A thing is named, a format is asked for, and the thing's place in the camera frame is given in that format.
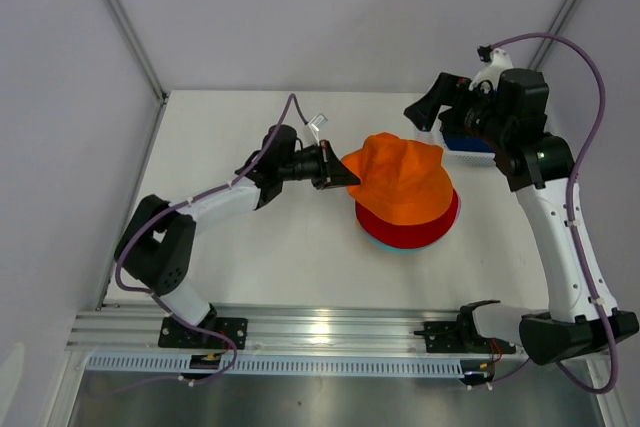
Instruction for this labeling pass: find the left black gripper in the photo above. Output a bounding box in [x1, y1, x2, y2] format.
[278, 140, 359, 191]

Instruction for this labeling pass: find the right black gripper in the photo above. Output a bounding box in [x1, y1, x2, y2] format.
[405, 72, 512, 148]

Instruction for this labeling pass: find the orange bucket hat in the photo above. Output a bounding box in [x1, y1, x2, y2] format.
[342, 132, 454, 226]

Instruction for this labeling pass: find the red bucket hat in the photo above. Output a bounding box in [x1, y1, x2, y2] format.
[354, 188, 460, 249]

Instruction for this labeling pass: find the lavender bucket hat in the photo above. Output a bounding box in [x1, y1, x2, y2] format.
[359, 196, 463, 251]

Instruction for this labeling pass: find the teal bucket hat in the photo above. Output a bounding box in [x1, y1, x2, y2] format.
[373, 239, 428, 254]

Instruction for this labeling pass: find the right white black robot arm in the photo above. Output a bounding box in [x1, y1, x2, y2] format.
[404, 68, 639, 365]

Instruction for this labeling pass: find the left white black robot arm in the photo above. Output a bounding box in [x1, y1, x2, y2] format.
[114, 125, 360, 348]

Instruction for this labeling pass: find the blue bucket hat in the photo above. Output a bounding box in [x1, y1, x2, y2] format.
[442, 133, 493, 154]

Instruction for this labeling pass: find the white plastic basket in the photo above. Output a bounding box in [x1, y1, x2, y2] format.
[413, 120, 495, 168]

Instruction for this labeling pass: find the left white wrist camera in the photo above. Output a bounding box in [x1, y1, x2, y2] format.
[304, 113, 328, 145]

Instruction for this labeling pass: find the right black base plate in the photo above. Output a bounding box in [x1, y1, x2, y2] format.
[413, 320, 516, 355]

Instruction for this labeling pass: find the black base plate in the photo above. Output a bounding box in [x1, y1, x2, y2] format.
[413, 320, 516, 355]
[157, 317, 249, 350]

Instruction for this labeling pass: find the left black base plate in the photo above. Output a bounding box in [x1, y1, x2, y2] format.
[157, 317, 249, 350]

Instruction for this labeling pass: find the white slotted cable duct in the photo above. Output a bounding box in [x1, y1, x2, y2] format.
[86, 353, 464, 379]

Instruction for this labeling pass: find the aluminium mounting rail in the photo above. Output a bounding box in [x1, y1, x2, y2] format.
[66, 302, 456, 358]

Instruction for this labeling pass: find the left aluminium corner post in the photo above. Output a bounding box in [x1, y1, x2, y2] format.
[102, 0, 168, 104]

